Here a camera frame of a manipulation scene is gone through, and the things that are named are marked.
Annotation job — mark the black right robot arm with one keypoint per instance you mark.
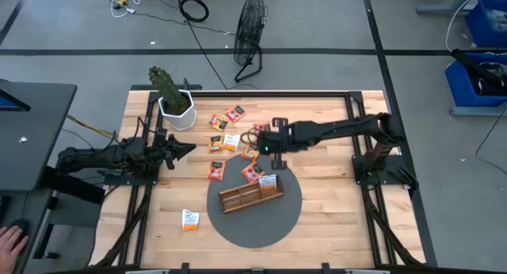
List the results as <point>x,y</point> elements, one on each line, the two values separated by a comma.
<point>340,127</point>

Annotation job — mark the black aluminium table frame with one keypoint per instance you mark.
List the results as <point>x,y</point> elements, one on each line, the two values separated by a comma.
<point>277,94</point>

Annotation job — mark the white orange tea packet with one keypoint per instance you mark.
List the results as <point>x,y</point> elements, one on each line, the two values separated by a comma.
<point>190,219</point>
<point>267,182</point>
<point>231,142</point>

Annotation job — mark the black computer mouse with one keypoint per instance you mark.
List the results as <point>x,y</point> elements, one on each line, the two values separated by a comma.
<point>20,225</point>

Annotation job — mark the black floor fan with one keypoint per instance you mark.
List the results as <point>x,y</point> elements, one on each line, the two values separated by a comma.
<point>248,28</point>

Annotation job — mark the green cactus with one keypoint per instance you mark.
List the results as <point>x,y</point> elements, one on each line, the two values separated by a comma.
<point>166,88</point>

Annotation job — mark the grey round woven mat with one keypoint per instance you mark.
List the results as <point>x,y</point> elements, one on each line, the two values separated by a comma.
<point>257,230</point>

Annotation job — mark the grey desk leg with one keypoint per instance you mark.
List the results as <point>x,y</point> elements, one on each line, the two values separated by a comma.
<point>439,9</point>

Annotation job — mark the black desk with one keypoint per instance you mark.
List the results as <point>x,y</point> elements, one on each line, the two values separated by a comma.
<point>35,147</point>

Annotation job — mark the black tool across bin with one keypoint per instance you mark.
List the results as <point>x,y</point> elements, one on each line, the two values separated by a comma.
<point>475,68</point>

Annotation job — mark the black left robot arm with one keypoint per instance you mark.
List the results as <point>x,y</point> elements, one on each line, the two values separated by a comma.
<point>91,157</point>

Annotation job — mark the monitor with blue screen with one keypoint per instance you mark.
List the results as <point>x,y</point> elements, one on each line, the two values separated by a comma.
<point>10,103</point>

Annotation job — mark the person's hand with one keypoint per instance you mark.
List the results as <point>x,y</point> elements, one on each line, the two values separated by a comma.
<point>10,250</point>

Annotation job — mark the wooden tea organiser box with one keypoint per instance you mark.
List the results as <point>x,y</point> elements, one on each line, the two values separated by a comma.
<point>257,201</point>

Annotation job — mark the red peach tea packet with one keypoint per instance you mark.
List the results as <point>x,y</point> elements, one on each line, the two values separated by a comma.
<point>235,113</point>
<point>252,172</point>
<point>261,127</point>
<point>216,170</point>

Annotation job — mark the grey metal floor base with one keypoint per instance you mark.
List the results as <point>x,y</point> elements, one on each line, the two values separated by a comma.
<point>475,111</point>

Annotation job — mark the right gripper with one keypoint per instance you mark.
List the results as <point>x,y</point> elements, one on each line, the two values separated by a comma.
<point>273,143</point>

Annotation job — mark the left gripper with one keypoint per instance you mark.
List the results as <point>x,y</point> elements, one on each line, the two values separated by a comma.
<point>162,147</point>

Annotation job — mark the white hexagonal plant pot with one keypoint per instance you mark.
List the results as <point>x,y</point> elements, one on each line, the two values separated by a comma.
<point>184,119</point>

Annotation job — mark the blue storage bin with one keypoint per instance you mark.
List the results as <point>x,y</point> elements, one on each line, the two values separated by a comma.
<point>489,24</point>
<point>463,88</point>

